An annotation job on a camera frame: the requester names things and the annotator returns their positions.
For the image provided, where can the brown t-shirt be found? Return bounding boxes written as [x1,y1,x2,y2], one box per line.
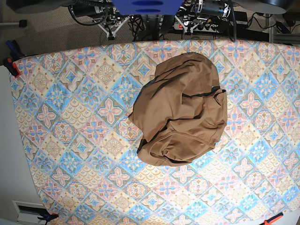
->
[129,52,227,166]

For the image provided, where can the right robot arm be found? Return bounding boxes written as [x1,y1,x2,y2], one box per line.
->
[67,0,131,40]

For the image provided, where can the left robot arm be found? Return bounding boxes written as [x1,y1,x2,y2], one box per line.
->
[173,0,231,34]

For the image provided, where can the patterned tablecloth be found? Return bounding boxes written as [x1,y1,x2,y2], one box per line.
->
[10,40,300,225]

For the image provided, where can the white power strip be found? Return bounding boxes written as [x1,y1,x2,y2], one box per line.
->
[173,22,218,33]

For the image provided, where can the blue black clamp bottom left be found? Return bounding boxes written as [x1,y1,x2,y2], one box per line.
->
[37,213,59,222]

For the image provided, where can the blue clamp upper left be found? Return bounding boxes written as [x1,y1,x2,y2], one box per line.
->
[6,40,25,60]

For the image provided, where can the red black clamp left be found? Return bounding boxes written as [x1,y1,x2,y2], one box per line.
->
[2,58,20,78]

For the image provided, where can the white floor vent box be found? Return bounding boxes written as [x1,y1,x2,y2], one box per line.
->
[12,200,47,225]

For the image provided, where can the orange clamp bottom right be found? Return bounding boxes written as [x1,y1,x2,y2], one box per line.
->
[263,212,284,225]

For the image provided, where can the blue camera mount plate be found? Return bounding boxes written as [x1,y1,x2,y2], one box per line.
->
[112,0,183,15]

